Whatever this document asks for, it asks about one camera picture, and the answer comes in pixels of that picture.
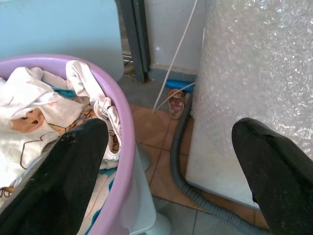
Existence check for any grey corrugated drain hose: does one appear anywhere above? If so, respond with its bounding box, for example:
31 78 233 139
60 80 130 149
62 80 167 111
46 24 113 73
170 92 269 235

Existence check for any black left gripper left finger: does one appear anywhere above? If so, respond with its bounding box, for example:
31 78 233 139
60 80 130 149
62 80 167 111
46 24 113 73
0 118 110 235

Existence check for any dark grey door frame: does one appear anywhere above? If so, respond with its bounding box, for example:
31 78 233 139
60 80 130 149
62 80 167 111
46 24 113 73
119 0 152 83

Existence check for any bubble wrapped white washing machine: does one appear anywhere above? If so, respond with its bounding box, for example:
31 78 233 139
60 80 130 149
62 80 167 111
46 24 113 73
185 0 313 209

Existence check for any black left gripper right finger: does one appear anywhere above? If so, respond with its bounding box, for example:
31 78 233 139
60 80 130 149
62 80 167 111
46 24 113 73
231 117 313 235

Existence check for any patterned slipper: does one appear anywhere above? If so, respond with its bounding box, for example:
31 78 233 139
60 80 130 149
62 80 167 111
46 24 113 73
168 89 186 120

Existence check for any purple plastic laundry basin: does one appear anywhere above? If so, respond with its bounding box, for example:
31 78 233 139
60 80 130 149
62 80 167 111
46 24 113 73
0 54 136 235

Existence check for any blue plastic object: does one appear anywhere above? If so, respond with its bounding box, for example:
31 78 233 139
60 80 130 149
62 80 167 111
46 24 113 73
165 79 196 94

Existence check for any white thin rod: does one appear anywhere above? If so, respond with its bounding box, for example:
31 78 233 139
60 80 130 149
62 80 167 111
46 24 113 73
152 0 199 114

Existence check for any white pink striped garment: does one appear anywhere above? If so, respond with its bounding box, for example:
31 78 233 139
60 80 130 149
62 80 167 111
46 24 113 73
65 60 122 162

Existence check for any white blue print cloth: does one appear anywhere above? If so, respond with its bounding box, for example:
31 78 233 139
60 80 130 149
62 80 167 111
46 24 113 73
78 168 118 235

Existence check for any white cartoon print garment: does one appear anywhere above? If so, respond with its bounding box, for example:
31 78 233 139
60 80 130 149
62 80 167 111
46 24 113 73
0 67 86 189

